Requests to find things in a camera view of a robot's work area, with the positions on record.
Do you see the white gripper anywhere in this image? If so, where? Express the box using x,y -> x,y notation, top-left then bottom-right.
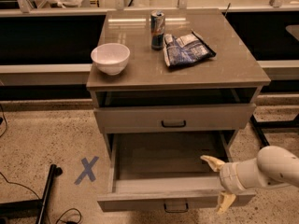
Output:
200,155 -> 247,215

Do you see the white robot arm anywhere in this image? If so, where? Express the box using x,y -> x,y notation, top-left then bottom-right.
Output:
200,146 -> 299,214

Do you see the grey top drawer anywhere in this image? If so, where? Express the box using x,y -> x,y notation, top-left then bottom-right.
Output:
94,104 -> 256,133

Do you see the grey drawer cabinet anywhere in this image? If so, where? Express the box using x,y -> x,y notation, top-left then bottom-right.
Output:
87,9 -> 270,151

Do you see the black stand leg right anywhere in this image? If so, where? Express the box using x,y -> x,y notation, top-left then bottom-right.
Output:
250,114 -> 299,147

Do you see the black stand leg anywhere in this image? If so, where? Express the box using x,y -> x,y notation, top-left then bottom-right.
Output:
0,164 -> 63,224
250,114 -> 299,147

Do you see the blue tape cross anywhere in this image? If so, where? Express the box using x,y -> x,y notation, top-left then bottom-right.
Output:
75,156 -> 98,185

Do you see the blue chip bag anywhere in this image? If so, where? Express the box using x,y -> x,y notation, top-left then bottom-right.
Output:
164,31 -> 216,67

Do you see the white bowl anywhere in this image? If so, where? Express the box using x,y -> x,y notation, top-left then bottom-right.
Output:
91,43 -> 130,76

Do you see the blue silver drink can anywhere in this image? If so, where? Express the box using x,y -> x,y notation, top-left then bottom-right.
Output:
150,10 -> 165,50

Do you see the black stand leg left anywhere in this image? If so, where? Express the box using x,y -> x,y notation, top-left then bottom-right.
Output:
0,164 -> 63,224

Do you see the black floor cable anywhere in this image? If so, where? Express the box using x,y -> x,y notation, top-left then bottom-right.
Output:
0,171 -> 83,224

